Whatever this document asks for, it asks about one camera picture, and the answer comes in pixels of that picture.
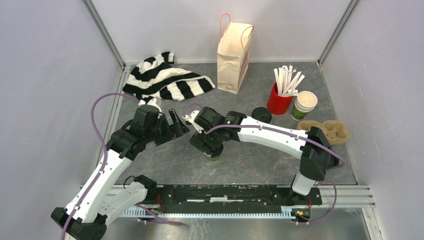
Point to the paper takeout bag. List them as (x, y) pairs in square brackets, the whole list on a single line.
[(233, 53)]

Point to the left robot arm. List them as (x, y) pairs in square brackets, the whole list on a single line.
[(89, 214)]

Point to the brown cardboard cup carrier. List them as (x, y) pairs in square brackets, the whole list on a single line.
[(335, 131)]

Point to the red straw holder cup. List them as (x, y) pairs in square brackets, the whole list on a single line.
[(276, 104)]

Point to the black cup lid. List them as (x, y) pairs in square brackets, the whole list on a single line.
[(262, 114)]

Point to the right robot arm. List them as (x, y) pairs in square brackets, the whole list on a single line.
[(311, 146)]

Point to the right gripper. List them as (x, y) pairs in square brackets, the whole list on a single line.
[(198, 140)]

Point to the white wrapped straws bundle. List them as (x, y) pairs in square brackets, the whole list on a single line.
[(287, 80)]

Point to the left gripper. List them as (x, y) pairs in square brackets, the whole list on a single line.
[(168, 136)]

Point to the stack of paper cups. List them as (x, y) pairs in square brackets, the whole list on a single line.
[(304, 103)]

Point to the black white striped cloth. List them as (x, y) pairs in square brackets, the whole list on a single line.
[(156, 77)]

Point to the metal cable duct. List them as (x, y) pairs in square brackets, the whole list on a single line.
[(137, 212)]

